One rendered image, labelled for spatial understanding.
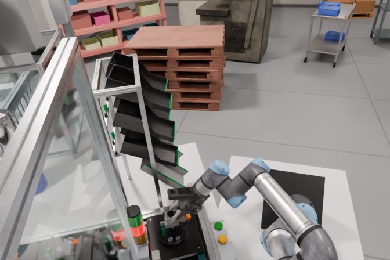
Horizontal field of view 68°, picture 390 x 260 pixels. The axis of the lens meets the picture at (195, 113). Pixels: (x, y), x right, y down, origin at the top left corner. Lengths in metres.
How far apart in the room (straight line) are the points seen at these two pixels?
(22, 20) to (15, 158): 1.70
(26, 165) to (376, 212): 2.91
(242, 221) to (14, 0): 1.75
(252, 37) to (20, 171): 4.87
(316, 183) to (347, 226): 0.29
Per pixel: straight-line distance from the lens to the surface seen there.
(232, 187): 1.17
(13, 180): 0.33
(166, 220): 1.35
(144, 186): 1.83
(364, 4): 8.14
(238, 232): 1.59
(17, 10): 2.02
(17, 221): 0.32
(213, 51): 3.56
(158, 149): 1.48
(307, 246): 0.98
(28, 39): 2.06
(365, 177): 3.32
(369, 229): 2.91
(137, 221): 1.01
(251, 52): 5.19
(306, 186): 1.56
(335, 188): 1.88
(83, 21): 5.78
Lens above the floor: 2.19
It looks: 34 degrees down
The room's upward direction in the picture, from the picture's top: 4 degrees counter-clockwise
